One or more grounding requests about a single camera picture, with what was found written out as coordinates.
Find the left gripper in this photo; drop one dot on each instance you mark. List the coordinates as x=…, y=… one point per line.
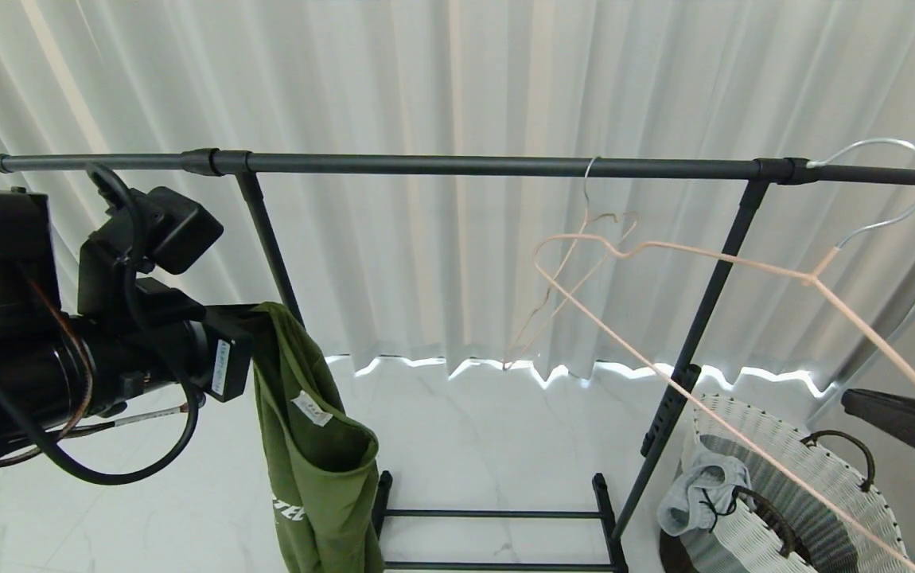
x=236, y=334

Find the green long-sleeved shirt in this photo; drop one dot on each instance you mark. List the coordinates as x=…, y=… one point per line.
x=314, y=461

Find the pink clothes hanger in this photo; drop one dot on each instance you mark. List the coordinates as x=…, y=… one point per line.
x=586, y=199
x=744, y=261

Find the pale grey shorts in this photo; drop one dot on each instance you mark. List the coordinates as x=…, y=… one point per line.
x=696, y=493

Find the black clothes rack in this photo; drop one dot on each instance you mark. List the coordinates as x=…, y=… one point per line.
x=426, y=165

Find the white laundry basket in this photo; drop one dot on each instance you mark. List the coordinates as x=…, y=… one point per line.
x=823, y=493

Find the white curtain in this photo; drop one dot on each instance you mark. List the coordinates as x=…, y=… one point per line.
x=426, y=72

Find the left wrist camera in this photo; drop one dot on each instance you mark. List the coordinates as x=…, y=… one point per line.
x=179, y=231

